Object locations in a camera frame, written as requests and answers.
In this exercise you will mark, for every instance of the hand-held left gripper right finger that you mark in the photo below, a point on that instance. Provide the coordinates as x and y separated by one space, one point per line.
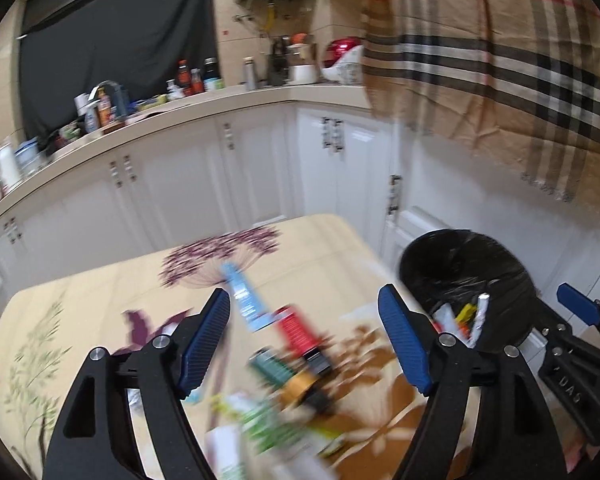
405 345

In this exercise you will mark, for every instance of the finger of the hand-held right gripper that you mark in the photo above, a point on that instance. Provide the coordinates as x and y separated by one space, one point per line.
560 340
577 302

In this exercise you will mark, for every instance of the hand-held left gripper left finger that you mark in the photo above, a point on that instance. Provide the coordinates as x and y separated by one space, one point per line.
205 345

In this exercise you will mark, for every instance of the white paper packet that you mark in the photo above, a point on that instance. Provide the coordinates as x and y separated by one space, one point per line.
445 319

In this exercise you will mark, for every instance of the light blue squeeze tube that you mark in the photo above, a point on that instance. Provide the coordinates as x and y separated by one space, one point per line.
245 295

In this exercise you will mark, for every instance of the yellow gold foil wrapper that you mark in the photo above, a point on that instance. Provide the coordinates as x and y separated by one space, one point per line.
464 312

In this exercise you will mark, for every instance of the grey white squeeze tube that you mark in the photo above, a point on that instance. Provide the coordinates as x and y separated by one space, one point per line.
481 317

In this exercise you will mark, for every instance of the green bottle yellow label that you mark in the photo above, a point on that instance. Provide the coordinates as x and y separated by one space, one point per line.
285 376

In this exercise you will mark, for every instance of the black lined waste bin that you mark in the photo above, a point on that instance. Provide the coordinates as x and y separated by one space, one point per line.
455 265

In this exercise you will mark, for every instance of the red bottle black cap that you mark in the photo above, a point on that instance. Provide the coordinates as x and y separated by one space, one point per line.
300 335

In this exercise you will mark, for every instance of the green white striped packets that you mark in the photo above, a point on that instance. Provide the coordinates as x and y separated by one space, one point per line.
262 425

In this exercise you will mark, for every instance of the floral beige tablecloth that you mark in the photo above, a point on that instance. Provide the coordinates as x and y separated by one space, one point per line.
105 310

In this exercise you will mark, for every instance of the white tube green print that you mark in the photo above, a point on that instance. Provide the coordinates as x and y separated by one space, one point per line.
222 450

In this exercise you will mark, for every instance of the white panelled door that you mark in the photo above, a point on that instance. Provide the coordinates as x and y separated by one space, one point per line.
480 210

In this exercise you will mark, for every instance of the white kitchen cabinets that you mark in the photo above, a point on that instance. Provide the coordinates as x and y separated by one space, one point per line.
180 175

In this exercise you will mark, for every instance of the green yellow package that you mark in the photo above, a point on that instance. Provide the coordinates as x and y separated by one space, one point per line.
150 102

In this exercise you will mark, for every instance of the white blue bottle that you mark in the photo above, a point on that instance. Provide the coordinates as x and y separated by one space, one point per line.
91 121

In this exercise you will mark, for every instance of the green leafy vegetable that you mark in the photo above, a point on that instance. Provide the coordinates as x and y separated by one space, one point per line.
70 132

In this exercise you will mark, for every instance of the tan plaid cloth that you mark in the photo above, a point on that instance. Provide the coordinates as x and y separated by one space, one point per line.
505 60

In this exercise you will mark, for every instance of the orange dish soap bottle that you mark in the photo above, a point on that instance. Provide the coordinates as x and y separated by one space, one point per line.
105 111

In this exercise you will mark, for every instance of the clear container blue lid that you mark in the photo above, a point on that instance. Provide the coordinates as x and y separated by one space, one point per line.
30 157

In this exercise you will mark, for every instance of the small red sauce bottle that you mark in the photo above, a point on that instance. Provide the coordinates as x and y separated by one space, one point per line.
196 84

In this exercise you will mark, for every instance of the white thermos jug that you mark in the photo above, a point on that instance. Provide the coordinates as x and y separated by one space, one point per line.
6 166

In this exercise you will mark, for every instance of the dark bottle teal label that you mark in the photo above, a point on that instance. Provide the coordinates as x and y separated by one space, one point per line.
211 75

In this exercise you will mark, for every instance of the white cup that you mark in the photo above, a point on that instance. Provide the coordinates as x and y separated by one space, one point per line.
82 103

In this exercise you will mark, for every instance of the chrome kitchen faucet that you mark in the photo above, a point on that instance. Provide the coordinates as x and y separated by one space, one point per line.
111 90

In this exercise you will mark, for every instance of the steel flask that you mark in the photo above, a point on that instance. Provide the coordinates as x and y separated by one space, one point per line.
250 75

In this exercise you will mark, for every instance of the black knife block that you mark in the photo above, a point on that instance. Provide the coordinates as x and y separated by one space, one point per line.
278 64

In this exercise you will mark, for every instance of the red white appliance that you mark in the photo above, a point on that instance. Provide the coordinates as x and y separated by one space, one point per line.
345 56

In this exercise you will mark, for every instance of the orange round lid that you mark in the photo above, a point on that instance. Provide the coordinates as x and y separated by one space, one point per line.
300 39

